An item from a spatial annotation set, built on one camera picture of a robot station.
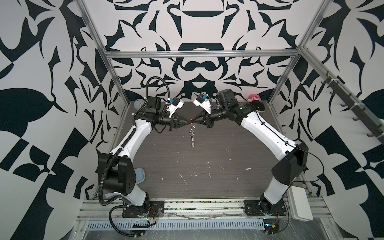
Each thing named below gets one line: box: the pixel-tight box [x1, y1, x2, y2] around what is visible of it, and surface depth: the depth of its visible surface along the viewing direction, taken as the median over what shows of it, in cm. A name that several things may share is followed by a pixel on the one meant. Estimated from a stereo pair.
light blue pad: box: [134, 167, 146, 185], surface depth 84 cm
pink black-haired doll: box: [247, 94, 265, 113], surface depth 117 cm
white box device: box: [287, 186, 314, 222], surface depth 74 cm
